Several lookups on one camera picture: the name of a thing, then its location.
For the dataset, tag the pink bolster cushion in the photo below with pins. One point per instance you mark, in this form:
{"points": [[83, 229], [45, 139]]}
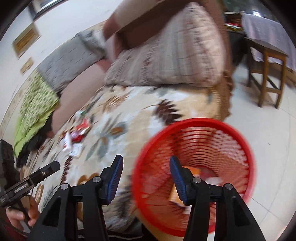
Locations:
{"points": [[78, 92]]}

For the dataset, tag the green checkered quilt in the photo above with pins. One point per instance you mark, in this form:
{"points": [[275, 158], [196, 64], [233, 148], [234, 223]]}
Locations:
{"points": [[39, 102]]}

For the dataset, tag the grey quilted pillow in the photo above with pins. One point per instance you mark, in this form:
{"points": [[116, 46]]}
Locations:
{"points": [[71, 58]]}

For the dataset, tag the red plastic mesh basket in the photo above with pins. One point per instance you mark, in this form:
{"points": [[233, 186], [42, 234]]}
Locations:
{"points": [[209, 148]]}

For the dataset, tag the gold wall switch plates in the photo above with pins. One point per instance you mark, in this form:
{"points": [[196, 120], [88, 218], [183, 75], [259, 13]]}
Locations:
{"points": [[26, 66]]}

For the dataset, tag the person's left hand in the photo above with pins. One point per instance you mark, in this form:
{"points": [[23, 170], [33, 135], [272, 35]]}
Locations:
{"points": [[15, 216]]}

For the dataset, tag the white sachet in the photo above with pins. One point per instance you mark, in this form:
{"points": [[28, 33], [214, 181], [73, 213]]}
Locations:
{"points": [[67, 143]]}

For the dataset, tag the framed wall picture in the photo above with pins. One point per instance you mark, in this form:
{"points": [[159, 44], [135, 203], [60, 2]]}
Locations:
{"points": [[39, 7]]}

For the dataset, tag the table with lilac cloth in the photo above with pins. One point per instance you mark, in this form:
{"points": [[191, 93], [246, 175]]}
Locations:
{"points": [[269, 31]]}

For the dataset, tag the gold wall panel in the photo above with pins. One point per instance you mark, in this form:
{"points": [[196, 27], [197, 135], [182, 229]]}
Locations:
{"points": [[25, 39]]}

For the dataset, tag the orange cardboard box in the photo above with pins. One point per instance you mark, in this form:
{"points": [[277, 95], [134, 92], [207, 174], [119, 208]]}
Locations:
{"points": [[182, 192]]}

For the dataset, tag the striped beige pillow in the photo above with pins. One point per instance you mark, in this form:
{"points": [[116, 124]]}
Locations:
{"points": [[188, 50]]}

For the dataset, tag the white knitted glove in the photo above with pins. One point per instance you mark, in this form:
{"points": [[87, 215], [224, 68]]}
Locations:
{"points": [[80, 113]]}

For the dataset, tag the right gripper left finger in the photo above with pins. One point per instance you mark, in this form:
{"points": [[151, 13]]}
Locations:
{"points": [[59, 219]]}

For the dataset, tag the brown padded headboard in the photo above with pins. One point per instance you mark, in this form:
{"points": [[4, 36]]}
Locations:
{"points": [[134, 22]]}

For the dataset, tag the small white card box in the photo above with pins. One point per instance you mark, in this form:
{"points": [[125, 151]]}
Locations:
{"points": [[76, 150]]}

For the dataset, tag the leaf pattern fleece blanket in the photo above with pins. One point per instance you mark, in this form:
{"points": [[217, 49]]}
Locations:
{"points": [[123, 120]]}

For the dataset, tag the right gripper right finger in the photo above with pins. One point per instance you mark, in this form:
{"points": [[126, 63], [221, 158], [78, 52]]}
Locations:
{"points": [[234, 220]]}

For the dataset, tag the wooden stool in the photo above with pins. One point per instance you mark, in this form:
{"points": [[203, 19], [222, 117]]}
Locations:
{"points": [[258, 71]]}

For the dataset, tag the red snack wrapper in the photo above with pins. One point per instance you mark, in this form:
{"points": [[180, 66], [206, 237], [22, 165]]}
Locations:
{"points": [[81, 130]]}

